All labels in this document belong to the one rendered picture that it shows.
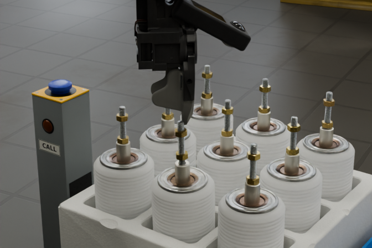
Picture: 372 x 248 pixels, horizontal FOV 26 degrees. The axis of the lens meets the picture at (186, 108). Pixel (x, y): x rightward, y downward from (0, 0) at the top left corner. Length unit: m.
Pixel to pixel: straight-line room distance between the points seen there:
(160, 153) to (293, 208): 0.25
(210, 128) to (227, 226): 0.31
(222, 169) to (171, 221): 0.13
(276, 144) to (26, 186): 0.62
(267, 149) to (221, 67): 1.10
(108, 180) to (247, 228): 0.25
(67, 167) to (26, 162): 0.48
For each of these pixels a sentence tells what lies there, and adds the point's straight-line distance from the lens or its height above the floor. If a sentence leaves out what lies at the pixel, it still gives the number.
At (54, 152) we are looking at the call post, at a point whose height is 0.22.
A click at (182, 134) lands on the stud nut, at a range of 1.16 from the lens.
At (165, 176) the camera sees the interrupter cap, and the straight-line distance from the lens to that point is 1.21.
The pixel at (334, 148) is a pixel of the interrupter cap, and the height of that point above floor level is 0.25.
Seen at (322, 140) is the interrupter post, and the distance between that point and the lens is 1.34.
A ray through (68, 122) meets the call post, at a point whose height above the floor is 0.27.
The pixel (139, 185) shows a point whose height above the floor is 0.22.
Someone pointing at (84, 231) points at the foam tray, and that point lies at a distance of 1.29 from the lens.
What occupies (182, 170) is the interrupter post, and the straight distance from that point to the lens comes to 1.19.
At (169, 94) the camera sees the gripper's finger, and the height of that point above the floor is 0.40.
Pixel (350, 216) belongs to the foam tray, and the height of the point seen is 0.17.
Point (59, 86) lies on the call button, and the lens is 1.37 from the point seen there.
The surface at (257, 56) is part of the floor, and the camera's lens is 2.55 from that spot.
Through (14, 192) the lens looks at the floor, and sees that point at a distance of 1.75.
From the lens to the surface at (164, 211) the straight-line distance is 1.19.
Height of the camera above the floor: 0.81
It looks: 22 degrees down
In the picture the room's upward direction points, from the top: straight up
